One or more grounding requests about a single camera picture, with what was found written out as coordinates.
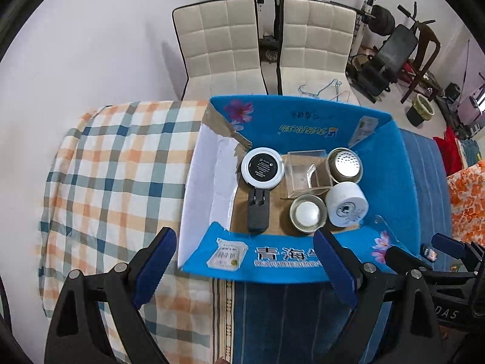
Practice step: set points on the small white padded chair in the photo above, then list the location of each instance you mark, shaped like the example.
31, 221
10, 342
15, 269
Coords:
219, 44

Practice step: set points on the black weight bench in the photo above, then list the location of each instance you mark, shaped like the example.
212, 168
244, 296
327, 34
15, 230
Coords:
383, 68

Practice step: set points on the orange white patterned cloth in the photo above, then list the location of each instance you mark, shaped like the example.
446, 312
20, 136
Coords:
467, 202

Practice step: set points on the wooden chair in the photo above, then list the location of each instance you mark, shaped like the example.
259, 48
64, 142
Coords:
426, 36

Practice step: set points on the wire clothes hangers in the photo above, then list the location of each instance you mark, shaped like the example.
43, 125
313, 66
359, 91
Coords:
332, 91

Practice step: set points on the small steel tin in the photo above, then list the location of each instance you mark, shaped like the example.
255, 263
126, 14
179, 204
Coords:
308, 213

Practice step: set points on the blue striped bed sheet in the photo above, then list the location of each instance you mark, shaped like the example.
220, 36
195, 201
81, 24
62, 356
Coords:
296, 323

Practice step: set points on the large white padded chair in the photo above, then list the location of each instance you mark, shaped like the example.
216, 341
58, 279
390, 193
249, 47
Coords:
315, 43

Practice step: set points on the plaid checkered blanket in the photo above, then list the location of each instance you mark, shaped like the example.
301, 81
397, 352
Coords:
118, 177

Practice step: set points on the trash bin with bag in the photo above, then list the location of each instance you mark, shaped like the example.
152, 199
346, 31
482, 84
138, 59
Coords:
420, 110

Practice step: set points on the steel perforated tin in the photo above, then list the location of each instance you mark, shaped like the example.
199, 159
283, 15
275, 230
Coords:
344, 165

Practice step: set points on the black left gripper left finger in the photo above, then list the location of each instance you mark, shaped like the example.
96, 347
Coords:
76, 333

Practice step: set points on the round white ring light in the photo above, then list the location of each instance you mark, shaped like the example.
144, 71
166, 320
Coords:
262, 169

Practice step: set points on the red cloth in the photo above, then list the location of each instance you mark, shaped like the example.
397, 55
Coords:
449, 150

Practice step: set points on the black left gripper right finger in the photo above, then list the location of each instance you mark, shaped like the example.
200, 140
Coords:
412, 332

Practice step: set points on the small colourful card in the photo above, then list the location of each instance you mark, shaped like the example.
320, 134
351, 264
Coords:
428, 253

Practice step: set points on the blue cardboard milk box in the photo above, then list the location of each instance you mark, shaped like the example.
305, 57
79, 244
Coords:
214, 240

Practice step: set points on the clear acrylic box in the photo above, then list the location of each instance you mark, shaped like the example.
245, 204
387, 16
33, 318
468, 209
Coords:
306, 173

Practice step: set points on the white cream jar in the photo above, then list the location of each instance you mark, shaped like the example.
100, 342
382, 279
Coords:
346, 204

